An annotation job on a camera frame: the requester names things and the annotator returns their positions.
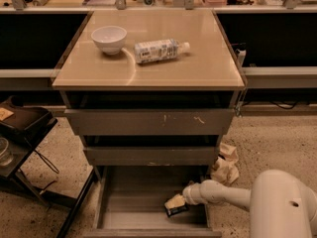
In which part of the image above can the black rxbar blueberry wrapper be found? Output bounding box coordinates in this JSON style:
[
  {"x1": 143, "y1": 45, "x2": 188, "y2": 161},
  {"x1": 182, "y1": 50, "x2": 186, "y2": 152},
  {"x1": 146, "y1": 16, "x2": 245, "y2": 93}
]
[{"x1": 165, "y1": 204, "x2": 189, "y2": 217}]

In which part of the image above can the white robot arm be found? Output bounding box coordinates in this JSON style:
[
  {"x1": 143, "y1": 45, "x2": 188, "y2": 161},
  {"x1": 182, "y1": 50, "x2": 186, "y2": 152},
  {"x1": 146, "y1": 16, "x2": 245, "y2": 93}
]
[{"x1": 164, "y1": 170, "x2": 317, "y2": 238}]

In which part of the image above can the open grey bottom drawer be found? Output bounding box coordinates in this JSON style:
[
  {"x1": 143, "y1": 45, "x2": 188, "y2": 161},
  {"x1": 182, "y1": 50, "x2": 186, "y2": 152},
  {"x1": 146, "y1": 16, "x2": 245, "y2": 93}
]
[{"x1": 84, "y1": 166, "x2": 222, "y2": 238}]

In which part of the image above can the grey middle drawer front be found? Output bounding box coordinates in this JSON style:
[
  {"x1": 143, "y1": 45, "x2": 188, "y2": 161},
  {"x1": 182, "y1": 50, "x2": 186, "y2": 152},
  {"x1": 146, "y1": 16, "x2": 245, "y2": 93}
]
[{"x1": 84, "y1": 147, "x2": 219, "y2": 166}]

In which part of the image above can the grey top drawer front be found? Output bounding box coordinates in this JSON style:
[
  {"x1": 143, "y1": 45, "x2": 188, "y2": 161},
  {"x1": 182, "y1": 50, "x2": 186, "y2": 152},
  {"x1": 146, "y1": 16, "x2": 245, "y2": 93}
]
[{"x1": 65, "y1": 109, "x2": 234, "y2": 136}]

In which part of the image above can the grey drawer cabinet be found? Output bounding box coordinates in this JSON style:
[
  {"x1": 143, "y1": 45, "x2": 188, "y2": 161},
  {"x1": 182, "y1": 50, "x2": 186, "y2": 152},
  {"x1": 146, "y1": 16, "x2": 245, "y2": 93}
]
[{"x1": 52, "y1": 9, "x2": 248, "y2": 238}]

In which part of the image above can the clear plastic water bottle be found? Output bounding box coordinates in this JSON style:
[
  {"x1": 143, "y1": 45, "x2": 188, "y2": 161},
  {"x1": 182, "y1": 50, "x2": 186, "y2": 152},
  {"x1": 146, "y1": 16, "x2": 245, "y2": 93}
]
[{"x1": 134, "y1": 39, "x2": 190, "y2": 64}]

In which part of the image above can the small white spray bottle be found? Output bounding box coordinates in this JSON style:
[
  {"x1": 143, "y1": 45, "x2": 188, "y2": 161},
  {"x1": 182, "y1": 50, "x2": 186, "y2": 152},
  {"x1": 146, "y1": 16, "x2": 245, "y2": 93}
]
[{"x1": 235, "y1": 43, "x2": 247, "y2": 65}]

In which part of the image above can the black tray on cart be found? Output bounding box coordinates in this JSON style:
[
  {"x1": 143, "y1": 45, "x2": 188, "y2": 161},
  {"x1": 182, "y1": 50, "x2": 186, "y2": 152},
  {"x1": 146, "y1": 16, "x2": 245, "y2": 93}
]
[{"x1": 0, "y1": 96, "x2": 53, "y2": 140}]

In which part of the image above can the black side cart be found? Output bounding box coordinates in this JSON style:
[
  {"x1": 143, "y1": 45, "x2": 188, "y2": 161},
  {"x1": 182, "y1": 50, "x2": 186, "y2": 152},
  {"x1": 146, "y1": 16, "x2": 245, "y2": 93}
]
[{"x1": 0, "y1": 95, "x2": 98, "y2": 238}]

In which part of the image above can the white ceramic bowl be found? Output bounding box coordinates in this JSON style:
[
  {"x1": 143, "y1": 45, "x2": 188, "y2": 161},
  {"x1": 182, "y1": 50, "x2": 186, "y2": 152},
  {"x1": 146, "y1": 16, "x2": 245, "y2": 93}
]
[{"x1": 91, "y1": 26, "x2": 127, "y2": 55}]

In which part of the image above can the clear glass jar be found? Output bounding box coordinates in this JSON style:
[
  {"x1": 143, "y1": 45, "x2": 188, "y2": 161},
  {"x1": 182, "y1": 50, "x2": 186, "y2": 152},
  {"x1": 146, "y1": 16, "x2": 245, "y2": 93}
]
[{"x1": 0, "y1": 137, "x2": 14, "y2": 167}]

